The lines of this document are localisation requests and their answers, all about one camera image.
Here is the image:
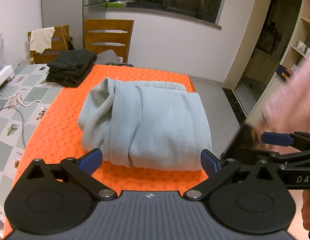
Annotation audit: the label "white bookshelf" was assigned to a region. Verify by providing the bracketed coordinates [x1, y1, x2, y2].
[280, 0, 310, 80]

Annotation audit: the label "pink garment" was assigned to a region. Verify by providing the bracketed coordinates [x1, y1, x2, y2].
[261, 52, 310, 155]

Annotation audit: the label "dark blue box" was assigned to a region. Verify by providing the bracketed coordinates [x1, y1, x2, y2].
[276, 64, 293, 81]

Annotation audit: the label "orange patterned mat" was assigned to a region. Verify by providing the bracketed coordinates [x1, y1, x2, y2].
[3, 64, 210, 238]

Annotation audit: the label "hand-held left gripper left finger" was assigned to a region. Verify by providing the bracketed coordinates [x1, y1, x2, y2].
[20, 148, 118, 201]

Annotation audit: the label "white charger with cable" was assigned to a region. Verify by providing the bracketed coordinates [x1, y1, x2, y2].
[0, 87, 46, 112]

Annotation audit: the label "black folded clothes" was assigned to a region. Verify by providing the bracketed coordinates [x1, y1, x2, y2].
[46, 49, 98, 88]

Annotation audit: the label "beige cloth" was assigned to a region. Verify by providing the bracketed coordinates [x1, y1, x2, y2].
[29, 27, 56, 55]

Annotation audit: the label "light blue sweatshirt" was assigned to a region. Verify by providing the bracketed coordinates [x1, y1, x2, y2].
[77, 77, 212, 172]

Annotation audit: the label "low wooden cabinet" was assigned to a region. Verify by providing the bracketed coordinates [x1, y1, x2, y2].
[242, 47, 280, 88]

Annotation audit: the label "wooden chair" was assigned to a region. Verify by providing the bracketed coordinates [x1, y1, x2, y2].
[83, 19, 134, 64]
[27, 25, 70, 64]

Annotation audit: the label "grey cable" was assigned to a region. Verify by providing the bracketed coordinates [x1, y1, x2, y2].
[10, 107, 27, 148]

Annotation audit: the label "white appliance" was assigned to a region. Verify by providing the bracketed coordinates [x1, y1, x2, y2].
[0, 65, 15, 88]

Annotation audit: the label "person's right hand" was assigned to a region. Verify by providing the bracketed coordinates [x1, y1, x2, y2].
[302, 191, 310, 230]

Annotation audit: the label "grey garment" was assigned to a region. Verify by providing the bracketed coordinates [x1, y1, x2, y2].
[96, 49, 121, 65]

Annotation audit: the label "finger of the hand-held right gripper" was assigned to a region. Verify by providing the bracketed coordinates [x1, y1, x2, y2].
[221, 124, 310, 180]
[261, 131, 310, 152]

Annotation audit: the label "checkered tablecloth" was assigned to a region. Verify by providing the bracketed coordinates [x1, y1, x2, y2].
[0, 64, 63, 238]

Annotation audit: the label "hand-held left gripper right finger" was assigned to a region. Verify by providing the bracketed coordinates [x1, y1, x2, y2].
[184, 149, 283, 201]

